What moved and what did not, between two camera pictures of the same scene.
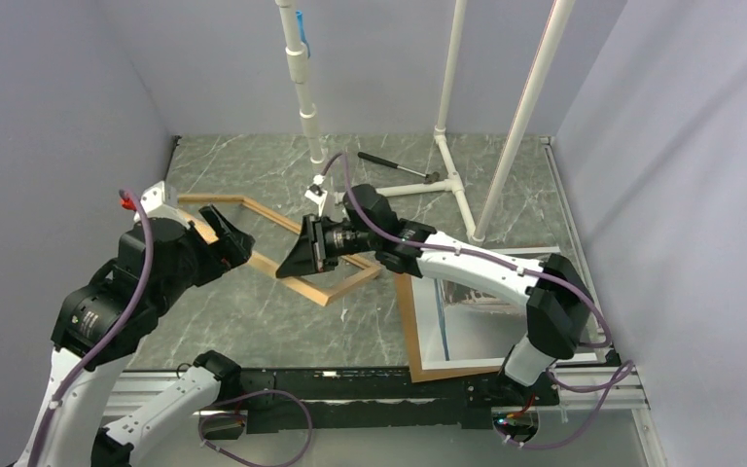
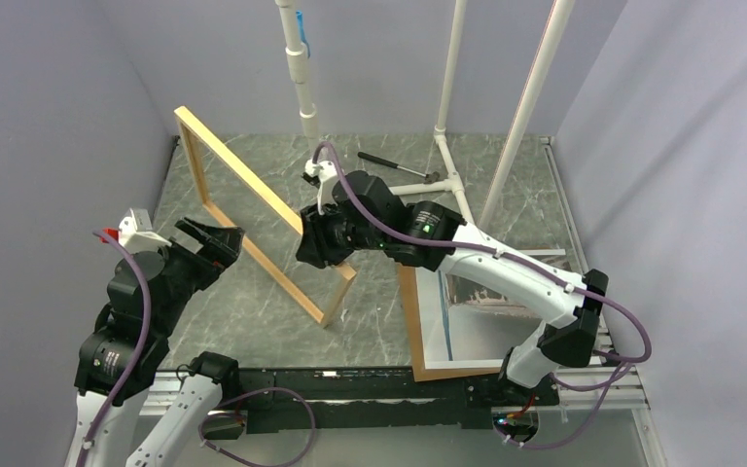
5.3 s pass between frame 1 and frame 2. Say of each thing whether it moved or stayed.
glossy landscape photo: stayed
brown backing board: stayed
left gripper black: stayed
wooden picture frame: moved
